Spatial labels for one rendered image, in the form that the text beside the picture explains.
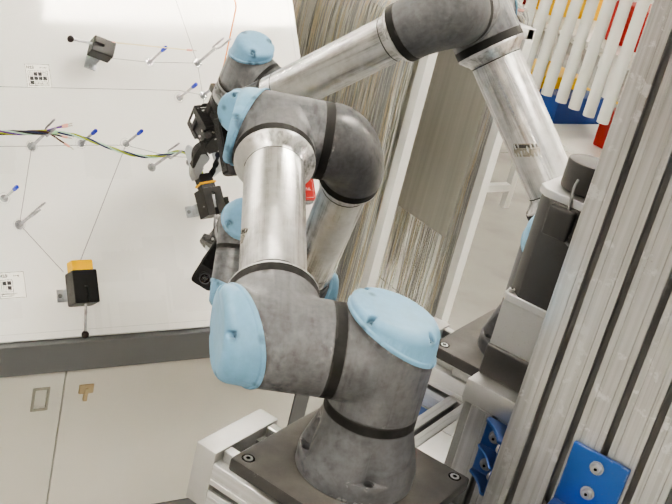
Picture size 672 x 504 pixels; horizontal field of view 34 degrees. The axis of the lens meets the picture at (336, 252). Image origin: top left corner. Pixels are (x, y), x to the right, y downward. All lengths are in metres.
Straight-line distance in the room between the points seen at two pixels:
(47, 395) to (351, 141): 0.92
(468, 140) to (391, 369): 1.94
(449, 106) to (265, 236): 1.89
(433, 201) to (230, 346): 2.08
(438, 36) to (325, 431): 0.67
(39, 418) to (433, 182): 1.49
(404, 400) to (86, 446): 1.16
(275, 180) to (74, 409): 0.95
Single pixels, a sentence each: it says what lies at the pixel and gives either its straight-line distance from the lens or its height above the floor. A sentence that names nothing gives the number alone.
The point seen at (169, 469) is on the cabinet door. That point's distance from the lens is 2.47.
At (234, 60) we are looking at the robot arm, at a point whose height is 1.43.
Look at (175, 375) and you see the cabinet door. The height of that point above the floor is 0.74.
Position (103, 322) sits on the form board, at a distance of 2.16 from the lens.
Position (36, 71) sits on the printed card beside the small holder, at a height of 1.28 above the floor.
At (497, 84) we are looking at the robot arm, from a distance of 1.81.
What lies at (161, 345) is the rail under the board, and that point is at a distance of 2.21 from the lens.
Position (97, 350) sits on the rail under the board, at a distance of 2.16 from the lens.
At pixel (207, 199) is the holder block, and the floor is 1.12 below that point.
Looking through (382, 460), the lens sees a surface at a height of 1.22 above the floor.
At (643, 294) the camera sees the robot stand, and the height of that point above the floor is 1.49.
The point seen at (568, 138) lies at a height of 0.66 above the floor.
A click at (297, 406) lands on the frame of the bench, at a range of 2.53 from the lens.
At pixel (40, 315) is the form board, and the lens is 2.12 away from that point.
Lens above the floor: 1.94
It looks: 23 degrees down
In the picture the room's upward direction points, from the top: 14 degrees clockwise
